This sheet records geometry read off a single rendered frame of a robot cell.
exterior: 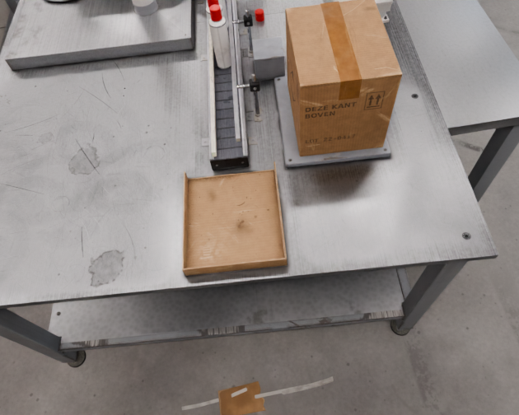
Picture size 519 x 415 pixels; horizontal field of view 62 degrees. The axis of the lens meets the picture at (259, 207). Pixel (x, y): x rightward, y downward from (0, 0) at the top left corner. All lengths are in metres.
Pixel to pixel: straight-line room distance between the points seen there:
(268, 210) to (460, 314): 1.13
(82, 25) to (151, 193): 0.81
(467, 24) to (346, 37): 0.69
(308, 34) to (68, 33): 0.97
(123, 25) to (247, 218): 0.93
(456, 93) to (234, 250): 0.86
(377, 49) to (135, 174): 0.75
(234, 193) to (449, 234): 0.58
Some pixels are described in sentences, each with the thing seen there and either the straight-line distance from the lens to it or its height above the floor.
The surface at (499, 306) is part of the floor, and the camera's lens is 2.11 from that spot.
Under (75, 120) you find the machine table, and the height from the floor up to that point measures 0.83.
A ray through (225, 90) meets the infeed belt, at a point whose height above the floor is 0.88.
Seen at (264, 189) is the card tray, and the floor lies 0.83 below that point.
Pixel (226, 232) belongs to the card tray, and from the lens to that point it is 1.15.
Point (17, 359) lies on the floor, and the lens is 2.22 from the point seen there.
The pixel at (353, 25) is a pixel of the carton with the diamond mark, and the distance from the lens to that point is 1.22.
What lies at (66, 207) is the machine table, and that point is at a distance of 1.35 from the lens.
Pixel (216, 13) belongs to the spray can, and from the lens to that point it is 1.36.
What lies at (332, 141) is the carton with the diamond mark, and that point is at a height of 0.91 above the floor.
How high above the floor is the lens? 1.84
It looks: 59 degrees down
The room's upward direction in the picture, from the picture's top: 9 degrees counter-clockwise
